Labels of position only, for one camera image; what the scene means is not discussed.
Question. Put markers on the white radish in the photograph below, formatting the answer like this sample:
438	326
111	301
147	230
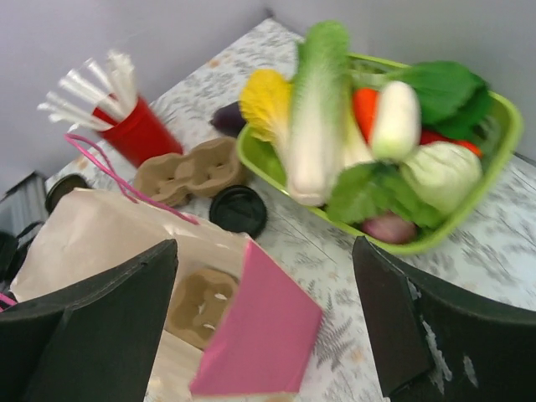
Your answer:
396	128

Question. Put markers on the pink paper gift bag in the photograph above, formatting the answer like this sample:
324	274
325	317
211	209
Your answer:
261	346

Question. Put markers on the green napa cabbage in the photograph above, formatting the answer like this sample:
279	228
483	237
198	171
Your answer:
318	100

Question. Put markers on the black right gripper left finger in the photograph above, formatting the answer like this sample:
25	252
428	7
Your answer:
95	340

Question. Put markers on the green leafy bok choy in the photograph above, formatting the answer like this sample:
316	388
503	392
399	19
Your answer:
453	101

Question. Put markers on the green vegetable basket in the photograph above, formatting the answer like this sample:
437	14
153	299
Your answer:
498	134

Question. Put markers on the brown cardboard cup carrier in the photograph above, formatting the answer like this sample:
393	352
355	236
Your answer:
210	167

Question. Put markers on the floral patterned table mat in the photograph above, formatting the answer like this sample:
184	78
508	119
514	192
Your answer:
492	253

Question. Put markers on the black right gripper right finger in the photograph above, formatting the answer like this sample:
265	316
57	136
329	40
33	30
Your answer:
434	341

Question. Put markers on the orange carrot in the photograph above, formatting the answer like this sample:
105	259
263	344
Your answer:
364	107

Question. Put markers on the purple eggplant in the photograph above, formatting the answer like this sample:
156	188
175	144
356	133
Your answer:
228	120

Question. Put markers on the yellow napa cabbage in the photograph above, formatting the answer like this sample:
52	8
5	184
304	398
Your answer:
264	103

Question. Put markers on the pale green cabbage head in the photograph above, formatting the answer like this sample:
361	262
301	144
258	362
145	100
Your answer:
442	174

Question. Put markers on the red holder of straws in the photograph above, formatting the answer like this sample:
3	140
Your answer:
120	115

